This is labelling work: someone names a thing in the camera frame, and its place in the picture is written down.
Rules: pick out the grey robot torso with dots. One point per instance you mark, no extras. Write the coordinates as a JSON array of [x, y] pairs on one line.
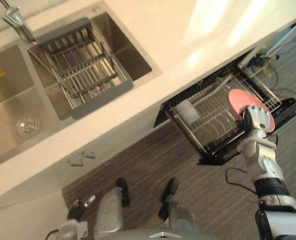
[[178, 233]]

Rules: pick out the black dishwasher drawer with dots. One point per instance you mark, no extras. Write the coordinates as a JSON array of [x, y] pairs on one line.
[[285, 110]]

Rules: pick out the white cup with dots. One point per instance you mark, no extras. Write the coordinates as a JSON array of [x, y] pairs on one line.
[[188, 111]]

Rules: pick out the right silver robot leg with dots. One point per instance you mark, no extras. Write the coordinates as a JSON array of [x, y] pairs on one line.
[[178, 212]]

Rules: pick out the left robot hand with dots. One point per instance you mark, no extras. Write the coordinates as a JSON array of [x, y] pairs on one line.
[[78, 208]]

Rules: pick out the pink round dish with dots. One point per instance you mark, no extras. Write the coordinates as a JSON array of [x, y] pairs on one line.
[[240, 101]]

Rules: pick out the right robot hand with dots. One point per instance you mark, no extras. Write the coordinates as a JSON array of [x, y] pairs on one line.
[[256, 117]]

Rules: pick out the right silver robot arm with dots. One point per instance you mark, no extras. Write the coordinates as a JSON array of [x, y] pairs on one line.
[[270, 170]]

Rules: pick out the pale blue furniture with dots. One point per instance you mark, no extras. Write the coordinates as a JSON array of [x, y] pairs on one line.
[[293, 32]]

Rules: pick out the chrome faucet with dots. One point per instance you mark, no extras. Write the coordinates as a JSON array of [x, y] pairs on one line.
[[20, 23]]

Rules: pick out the round sink drain strainer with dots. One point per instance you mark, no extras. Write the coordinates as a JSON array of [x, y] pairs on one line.
[[27, 125]]

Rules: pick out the stainless steel double sink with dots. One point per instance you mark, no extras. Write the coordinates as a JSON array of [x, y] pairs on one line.
[[128, 57]]

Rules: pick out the silver robot leg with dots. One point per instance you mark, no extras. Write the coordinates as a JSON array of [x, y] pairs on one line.
[[110, 212], [178, 212]]

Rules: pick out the left silver robot leg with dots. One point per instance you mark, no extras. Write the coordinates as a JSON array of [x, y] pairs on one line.
[[110, 212]]

